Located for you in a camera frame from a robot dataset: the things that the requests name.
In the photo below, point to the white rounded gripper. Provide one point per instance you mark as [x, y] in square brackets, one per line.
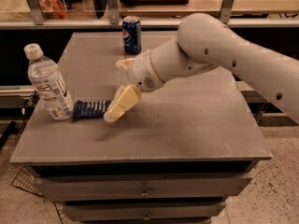
[141, 71]

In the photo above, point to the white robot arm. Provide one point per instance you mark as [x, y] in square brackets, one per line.
[204, 43]

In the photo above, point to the blue rxbar blueberry wrapper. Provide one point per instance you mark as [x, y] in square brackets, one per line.
[90, 110]

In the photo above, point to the black wire rack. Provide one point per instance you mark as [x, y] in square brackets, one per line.
[24, 181]

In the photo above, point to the metal shelf rail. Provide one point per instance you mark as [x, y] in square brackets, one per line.
[149, 23]

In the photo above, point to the blue pepsi can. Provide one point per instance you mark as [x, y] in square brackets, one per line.
[131, 31]

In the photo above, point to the orange snack bag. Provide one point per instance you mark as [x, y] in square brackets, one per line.
[53, 6]

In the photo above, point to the clear plastic water bottle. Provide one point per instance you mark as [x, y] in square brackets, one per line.
[45, 76]

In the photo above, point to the grey drawer cabinet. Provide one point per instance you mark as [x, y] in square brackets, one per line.
[192, 125]

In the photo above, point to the upper grey drawer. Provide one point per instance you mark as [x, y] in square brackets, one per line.
[128, 187]

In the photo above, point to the lower grey drawer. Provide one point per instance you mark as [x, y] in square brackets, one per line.
[143, 211]

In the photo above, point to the grey drawer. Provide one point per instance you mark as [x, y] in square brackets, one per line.
[143, 211]
[128, 187]

